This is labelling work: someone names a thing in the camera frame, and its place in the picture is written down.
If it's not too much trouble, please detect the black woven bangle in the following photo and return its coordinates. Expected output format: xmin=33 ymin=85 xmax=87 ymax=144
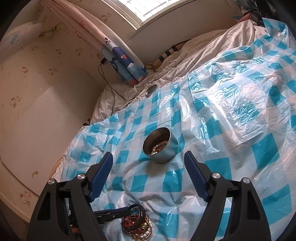
xmin=123 ymin=203 xmax=145 ymax=232

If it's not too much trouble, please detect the round silver metal tin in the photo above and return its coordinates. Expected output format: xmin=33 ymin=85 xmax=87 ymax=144
xmin=142 ymin=127 xmax=180 ymax=164

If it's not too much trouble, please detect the blue white checkered plastic sheet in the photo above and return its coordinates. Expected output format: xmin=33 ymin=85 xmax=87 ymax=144
xmin=54 ymin=19 xmax=295 ymax=240

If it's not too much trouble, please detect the round silver tin lid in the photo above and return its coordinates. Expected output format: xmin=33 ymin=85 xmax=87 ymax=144
xmin=145 ymin=84 xmax=158 ymax=98

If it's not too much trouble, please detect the striped plush toy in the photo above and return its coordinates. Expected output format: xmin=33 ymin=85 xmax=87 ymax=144
xmin=145 ymin=40 xmax=189 ymax=72

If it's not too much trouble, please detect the white grid bed sheet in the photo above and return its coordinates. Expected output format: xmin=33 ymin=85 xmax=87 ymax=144
xmin=90 ymin=20 xmax=267 ymax=123

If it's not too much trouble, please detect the pile of clothes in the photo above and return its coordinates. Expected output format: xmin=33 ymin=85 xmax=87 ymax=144
xmin=235 ymin=0 xmax=263 ymax=26

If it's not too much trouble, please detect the white bead bracelet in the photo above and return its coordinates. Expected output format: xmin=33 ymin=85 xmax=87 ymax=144
xmin=134 ymin=219 xmax=153 ymax=240

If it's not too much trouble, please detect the black charging cable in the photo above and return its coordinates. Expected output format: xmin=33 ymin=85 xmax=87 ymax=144
xmin=97 ymin=58 xmax=160 ymax=117

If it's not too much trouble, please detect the window with white frame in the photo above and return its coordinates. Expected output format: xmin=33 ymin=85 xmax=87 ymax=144
xmin=102 ymin=0 xmax=193 ymax=30

